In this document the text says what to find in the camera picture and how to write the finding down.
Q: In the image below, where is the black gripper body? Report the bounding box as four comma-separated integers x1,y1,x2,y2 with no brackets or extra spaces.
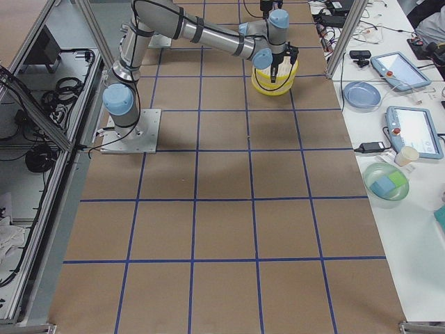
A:
270,51,286,72

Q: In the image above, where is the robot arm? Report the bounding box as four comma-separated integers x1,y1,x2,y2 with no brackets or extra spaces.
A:
259,0,283,19
99,1,293,149

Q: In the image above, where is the yellow rimmed bamboo steamer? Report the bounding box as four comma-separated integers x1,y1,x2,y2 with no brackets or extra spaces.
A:
251,72,294,96

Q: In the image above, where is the black webcam on desk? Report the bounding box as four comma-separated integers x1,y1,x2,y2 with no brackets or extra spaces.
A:
349,50,371,68

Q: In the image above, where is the blue round plate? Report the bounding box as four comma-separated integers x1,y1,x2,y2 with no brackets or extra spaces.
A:
343,81,381,109

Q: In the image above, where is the blue teach pendant far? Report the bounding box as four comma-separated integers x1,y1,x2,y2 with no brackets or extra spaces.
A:
370,51,431,91

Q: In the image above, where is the blue teach pendant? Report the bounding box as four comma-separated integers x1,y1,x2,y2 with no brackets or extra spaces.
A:
370,51,431,91
385,106,444,159

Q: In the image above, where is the black power adapter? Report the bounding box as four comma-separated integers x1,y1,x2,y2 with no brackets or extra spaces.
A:
354,141,391,154

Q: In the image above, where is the blue teach pendant near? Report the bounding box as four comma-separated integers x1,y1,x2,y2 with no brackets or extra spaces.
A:
385,106,444,159

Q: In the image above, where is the beige paper cup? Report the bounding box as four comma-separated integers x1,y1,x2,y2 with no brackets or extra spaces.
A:
394,146,419,166

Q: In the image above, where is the green plate with blocks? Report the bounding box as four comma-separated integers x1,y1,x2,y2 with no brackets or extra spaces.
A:
362,162,410,209

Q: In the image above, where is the teal box at edge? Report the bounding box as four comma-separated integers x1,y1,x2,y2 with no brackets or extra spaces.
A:
434,205,445,230

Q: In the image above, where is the white crumpled cloth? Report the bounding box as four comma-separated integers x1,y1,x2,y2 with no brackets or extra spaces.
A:
0,193,27,272

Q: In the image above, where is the right aluminium frame post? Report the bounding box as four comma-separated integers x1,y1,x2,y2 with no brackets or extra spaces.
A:
325,0,368,79

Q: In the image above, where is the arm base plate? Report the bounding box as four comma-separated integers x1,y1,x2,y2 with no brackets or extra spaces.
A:
148,33,172,49
100,109,161,154

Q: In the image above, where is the black monitor under frame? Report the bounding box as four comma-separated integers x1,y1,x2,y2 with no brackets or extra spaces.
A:
24,25,61,73

